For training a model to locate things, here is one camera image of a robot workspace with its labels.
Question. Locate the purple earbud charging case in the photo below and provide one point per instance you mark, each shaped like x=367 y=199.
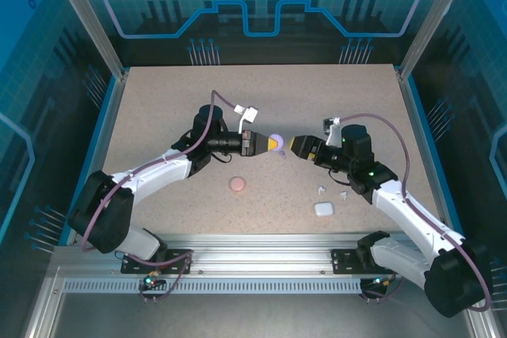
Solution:
x=279 y=139

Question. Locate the purple earbud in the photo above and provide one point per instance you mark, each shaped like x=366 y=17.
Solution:
x=282 y=153

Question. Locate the pink earbud charging case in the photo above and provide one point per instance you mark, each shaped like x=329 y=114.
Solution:
x=237 y=184

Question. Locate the white earbud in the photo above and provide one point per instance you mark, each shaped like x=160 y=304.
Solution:
x=344 y=195
x=320 y=189

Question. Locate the white earbud charging case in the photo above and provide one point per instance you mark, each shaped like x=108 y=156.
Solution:
x=324 y=209

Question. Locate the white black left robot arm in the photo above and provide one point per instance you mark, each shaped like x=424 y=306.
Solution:
x=158 y=169

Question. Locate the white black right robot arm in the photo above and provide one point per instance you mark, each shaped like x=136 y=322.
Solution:
x=396 y=203

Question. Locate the clear blue printed back panel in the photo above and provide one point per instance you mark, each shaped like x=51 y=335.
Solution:
x=237 y=49

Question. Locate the blue printed side panel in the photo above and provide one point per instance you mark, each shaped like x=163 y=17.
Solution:
x=31 y=116
x=475 y=96

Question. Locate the small connector board with LEDs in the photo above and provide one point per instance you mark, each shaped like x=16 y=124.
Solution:
x=152 y=283
x=378 y=282

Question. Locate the aluminium mounting rail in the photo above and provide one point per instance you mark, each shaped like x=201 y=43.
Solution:
x=257 y=251

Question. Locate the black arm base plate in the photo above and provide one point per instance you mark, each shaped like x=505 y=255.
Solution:
x=182 y=255
x=342 y=260

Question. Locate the aluminium frame post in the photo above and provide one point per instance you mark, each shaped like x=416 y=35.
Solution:
x=431 y=17
x=92 y=17

